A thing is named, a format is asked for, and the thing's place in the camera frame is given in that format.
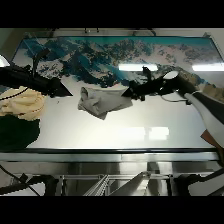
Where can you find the cream garment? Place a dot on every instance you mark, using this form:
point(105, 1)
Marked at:
point(21, 103)

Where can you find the silver frame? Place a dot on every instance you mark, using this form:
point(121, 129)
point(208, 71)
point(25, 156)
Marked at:
point(100, 157)

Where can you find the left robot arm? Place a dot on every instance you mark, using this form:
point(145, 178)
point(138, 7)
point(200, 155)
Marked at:
point(20, 78)

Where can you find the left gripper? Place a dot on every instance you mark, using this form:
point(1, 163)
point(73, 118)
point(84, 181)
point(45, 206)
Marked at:
point(56, 88)

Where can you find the dark green garment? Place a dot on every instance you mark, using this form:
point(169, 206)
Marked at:
point(16, 133)

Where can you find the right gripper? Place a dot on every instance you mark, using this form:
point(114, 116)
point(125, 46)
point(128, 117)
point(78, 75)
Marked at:
point(143, 88)

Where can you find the grey garment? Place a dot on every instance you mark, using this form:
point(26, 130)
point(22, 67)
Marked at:
point(103, 101)

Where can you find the orange-brown garment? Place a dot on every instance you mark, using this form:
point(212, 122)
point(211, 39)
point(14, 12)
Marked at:
point(211, 138)

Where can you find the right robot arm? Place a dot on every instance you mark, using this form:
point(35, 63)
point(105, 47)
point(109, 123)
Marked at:
point(210, 110)

